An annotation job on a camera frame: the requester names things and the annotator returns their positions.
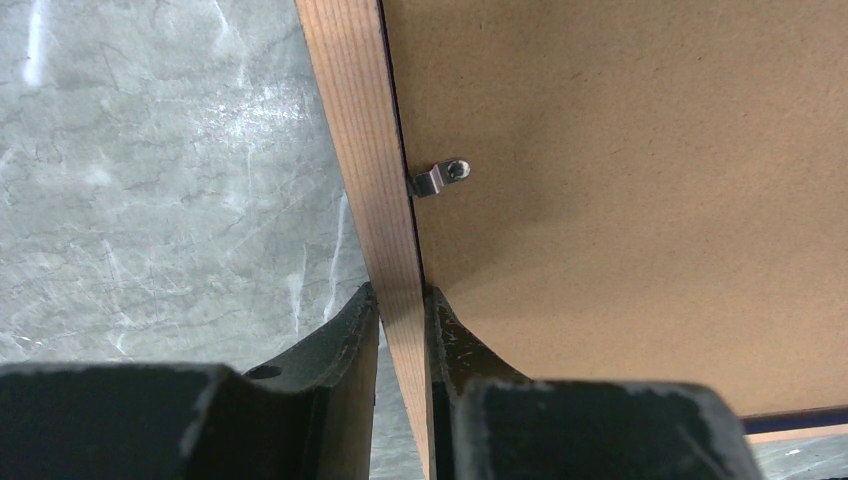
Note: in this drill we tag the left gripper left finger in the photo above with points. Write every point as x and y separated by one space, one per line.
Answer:
305 414

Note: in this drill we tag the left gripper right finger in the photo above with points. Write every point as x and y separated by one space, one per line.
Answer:
490 421

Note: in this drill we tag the blue picture frame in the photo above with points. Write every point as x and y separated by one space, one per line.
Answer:
603 189

